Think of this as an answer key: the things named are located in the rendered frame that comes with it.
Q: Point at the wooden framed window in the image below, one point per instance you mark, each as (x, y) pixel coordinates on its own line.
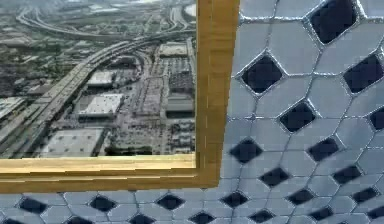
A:
(100, 100)

